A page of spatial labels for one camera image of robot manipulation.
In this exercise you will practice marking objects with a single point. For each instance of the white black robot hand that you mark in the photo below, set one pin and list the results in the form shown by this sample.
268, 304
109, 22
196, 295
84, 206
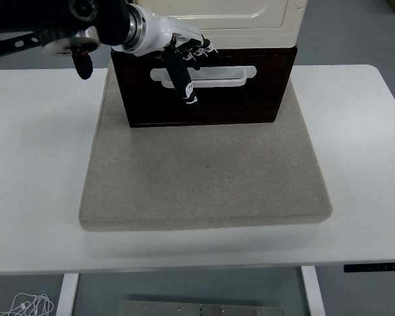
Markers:
158, 31

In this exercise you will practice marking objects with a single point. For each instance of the dark wooden drawer housing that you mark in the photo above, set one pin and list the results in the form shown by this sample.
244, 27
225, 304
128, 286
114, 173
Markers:
116, 69

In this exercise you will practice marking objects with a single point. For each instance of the cream plastic cabinet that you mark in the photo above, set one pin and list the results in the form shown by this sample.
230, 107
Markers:
250, 36

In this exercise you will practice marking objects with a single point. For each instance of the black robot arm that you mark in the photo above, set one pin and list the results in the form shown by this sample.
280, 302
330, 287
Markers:
52, 13

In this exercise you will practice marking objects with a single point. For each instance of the beige fabric mat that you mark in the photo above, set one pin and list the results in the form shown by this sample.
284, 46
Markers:
204, 177

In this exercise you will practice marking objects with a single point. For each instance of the dark wooden drawer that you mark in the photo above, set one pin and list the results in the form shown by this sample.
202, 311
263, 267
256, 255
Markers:
237, 105

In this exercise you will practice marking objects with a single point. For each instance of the black table control panel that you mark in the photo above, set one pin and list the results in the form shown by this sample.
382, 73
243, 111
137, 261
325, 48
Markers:
375, 267

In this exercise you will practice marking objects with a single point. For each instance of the white table leg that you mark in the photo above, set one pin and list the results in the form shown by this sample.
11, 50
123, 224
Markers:
66, 296
314, 293

